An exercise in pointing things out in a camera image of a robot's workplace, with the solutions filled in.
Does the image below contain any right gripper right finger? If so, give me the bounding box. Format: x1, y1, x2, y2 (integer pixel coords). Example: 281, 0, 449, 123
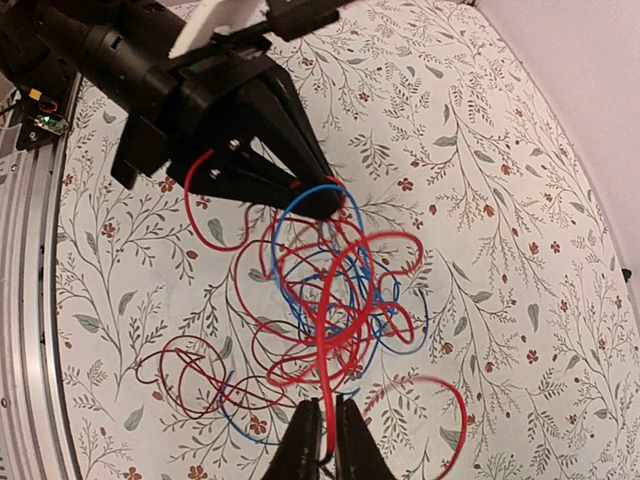
335, 395, 395, 480

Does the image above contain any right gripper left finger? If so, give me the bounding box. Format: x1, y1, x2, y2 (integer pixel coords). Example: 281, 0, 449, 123
262, 399, 322, 480

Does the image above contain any blue cable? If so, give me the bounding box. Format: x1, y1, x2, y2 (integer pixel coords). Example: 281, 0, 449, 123
219, 184, 431, 446

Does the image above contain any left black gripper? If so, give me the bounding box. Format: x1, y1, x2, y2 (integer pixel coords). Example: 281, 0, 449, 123
74, 24, 345, 220

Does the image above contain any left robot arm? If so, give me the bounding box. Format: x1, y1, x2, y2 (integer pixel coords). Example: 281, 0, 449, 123
1, 1, 343, 220

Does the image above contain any floral table mat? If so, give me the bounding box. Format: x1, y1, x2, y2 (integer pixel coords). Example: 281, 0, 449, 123
55, 1, 639, 479

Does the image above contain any dark red cable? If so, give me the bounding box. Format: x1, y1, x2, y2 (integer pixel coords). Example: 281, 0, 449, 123
135, 289, 321, 420

